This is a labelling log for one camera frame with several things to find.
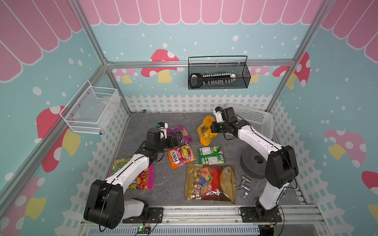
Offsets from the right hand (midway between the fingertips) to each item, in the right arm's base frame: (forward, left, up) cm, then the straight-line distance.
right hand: (210, 125), depth 90 cm
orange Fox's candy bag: (-12, +19, -15) cm, 27 cm away
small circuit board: (-51, +37, -19) cm, 66 cm away
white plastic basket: (+16, -42, -15) cm, 47 cm away
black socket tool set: (+21, +8, +18) cm, 29 cm away
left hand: (-9, +20, -1) cm, 22 cm away
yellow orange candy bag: (+1, +3, -6) cm, 7 cm away
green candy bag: (-12, 0, -15) cm, 20 cm away
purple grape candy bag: (0, +15, -13) cm, 20 cm away
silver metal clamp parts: (-33, -18, -16) cm, 41 cm away
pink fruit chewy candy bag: (-28, +39, -16) cm, 50 cm away
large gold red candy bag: (-30, +1, -13) cm, 33 cm away
